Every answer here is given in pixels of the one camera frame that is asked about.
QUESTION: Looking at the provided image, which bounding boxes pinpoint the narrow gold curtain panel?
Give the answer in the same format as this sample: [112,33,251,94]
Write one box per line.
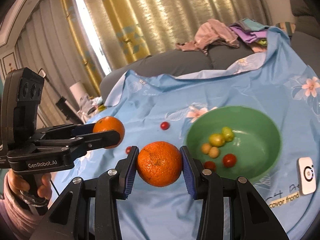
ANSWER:
[58,0,113,98]

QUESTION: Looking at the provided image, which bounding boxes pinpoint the grey sheer curtain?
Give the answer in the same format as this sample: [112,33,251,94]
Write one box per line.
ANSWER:
[14,4,84,127]

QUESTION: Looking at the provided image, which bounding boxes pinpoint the green plastic bowl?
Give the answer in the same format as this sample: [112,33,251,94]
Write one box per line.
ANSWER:
[186,106,283,183]

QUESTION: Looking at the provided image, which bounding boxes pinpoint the person's left hand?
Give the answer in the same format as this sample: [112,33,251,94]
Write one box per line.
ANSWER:
[7,172,52,199]

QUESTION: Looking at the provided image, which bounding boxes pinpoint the yellow patterned cloth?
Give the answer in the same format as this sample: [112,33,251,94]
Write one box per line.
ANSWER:
[275,22,296,35]

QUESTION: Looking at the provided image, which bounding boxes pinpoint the blue floral cloth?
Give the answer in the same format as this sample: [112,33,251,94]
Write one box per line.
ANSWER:
[51,25,320,240]

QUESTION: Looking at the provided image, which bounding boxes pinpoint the pink garment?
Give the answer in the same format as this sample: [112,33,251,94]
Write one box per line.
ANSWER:
[176,19,240,56]

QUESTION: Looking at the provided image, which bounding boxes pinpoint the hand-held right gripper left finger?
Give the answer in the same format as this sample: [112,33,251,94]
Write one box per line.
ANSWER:
[30,145,140,240]

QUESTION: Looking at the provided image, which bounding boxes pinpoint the thin black cable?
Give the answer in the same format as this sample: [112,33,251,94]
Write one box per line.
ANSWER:
[50,179,61,196]

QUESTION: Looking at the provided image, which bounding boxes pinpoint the laundry pile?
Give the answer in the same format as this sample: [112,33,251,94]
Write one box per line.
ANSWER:
[79,94,106,113]

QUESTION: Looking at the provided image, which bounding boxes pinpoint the small green fruit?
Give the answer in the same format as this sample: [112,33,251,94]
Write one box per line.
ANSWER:
[222,127,235,142]
[209,133,226,147]

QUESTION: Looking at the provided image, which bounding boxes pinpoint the black stick vacuum cleaner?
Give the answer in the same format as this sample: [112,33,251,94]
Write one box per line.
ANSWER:
[37,69,82,122]

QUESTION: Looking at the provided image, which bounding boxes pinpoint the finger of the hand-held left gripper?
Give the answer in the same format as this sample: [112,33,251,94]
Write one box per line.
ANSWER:
[30,145,140,240]
[32,129,121,156]

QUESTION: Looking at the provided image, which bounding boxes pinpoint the white rectangular device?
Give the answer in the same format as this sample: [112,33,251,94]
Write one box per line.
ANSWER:
[297,157,315,196]

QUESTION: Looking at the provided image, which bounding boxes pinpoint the wide gold curtain panel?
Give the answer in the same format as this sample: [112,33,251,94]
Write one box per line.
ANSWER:
[77,0,273,65]

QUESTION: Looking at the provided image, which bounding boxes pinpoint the grey sofa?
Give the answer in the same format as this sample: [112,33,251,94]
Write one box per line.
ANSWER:
[99,0,320,88]

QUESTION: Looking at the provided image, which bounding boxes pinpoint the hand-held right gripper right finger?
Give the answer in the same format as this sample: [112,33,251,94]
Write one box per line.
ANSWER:
[179,145,290,240]

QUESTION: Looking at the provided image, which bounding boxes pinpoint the person's left forearm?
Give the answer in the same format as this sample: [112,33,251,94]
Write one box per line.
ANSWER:
[0,177,45,240]

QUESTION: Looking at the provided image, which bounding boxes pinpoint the purple garment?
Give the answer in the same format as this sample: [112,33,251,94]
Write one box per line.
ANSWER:
[229,18,270,43]

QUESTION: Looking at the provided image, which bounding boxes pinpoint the white board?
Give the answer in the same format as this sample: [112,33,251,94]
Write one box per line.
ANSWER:
[69,80,87,101]

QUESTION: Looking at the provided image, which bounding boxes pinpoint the orange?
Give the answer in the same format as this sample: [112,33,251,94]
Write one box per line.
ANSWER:
[136,141,183,187]
[92,116,125,149]

